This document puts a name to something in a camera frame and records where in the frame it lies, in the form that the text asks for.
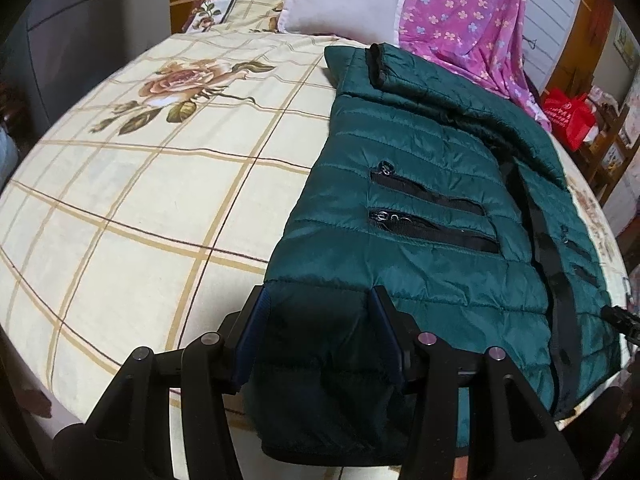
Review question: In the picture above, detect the orange wooden door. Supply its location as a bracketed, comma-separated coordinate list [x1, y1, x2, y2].
[545, 0, 617, 92]

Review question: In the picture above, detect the wall picture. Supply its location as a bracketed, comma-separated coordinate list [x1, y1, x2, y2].
[615, 25, 640, 68]

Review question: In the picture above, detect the grey refrigerator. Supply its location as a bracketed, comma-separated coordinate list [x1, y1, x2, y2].
[10, 0, 236, 126]

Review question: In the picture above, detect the red shopping bag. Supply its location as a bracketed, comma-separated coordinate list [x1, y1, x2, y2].
[542, 87, 598, 151]

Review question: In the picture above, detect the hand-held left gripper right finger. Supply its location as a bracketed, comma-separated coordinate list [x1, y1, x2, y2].
[367, 285, 583, 480]

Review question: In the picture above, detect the pink floral blanket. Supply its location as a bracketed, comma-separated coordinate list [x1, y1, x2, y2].
[397, 0, 553, 131]

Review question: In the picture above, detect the bed with floral checked sheet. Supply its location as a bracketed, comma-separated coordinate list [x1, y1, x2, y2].
[0, 0, 631, 436]

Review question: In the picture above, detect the green puffer jacket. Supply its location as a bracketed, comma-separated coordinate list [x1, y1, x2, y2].
[247, 42, 623, 463]

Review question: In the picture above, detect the wooden shelf rack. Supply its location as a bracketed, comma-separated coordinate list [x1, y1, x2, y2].
[582, 95, 640, 203]

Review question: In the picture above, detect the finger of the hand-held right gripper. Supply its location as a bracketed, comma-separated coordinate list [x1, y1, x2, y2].
[600, 304, 640, 347]

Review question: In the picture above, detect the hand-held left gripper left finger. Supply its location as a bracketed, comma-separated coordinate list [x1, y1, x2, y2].
[87, 285, 273, 480]

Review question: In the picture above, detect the pale blue cloth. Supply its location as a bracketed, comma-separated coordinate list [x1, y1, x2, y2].
[0, 125, 19, 183]

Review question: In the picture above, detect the pink patterned cloth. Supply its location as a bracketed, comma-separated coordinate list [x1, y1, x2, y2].
[597, 375, 637, 463]

